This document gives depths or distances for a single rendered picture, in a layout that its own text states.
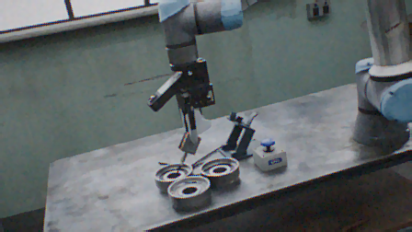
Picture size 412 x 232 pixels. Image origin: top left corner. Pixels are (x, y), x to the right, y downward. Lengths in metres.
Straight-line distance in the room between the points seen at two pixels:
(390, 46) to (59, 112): 2.04
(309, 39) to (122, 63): 1.23
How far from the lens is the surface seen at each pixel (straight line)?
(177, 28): 1.05
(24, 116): 2.77
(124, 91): 2.74
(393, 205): 1.54
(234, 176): 1.16
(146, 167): 1.38
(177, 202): 1.09
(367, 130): 1.32
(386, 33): 1.12
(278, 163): 1.22
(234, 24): 1.06
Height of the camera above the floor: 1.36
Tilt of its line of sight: 19 degrees down
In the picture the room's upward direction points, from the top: 10 degrees counter-clockwise
